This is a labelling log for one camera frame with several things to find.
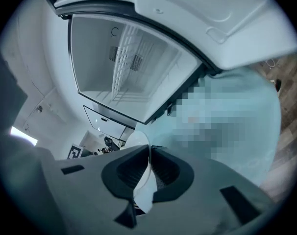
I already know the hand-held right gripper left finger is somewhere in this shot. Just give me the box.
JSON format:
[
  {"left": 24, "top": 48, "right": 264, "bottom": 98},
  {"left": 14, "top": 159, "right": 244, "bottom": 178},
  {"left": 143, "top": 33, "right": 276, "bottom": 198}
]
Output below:
[{"left": 0, "top": 133, "right": 149, "bottom": 235}]

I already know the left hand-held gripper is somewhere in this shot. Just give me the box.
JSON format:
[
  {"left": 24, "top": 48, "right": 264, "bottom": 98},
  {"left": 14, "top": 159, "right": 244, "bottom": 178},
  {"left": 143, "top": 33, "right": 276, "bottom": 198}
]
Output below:
[{"left": 66, "top": 143, "right": 84, "bottom": 160}]

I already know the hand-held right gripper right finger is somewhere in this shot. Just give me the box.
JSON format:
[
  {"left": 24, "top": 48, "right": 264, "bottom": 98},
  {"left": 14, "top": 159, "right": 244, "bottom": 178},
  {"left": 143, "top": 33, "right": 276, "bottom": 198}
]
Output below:
[{"left": 136, "top": 145, "right": 278, "bottom": 235}]

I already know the white plate of food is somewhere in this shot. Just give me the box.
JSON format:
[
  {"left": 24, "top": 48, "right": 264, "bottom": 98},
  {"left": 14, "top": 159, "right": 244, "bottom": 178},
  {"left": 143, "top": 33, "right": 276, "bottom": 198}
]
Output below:
[{"left": 125, "top": 130, "right": 156, "bottom": 215}]

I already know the white fridge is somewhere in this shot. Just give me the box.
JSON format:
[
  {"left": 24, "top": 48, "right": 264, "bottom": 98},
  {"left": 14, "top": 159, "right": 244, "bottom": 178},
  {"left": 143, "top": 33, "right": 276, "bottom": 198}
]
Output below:
[{"left": 39, "top": 0, "right": 297, "bottom": 142}]

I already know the black office chair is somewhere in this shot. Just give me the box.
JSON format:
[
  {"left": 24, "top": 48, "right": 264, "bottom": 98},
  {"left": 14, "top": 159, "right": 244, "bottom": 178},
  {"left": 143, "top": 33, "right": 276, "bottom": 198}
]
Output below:
[{"left": 103, "top": 135, "right": 121, "bottom": 153}]

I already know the person's light blue shirt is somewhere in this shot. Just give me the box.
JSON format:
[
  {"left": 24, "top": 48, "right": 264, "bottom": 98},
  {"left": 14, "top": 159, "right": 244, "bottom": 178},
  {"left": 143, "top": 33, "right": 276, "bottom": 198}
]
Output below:
[{"left": 134, "top": 67, "right": 283, "bottom": 188}]

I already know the white wire fridge shelf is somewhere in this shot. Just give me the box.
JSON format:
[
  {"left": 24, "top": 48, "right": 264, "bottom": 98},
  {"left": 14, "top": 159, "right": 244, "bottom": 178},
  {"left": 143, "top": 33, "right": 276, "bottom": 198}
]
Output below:
[{"left": 111, "top": 24, "right": 164, "bottom": 100}]

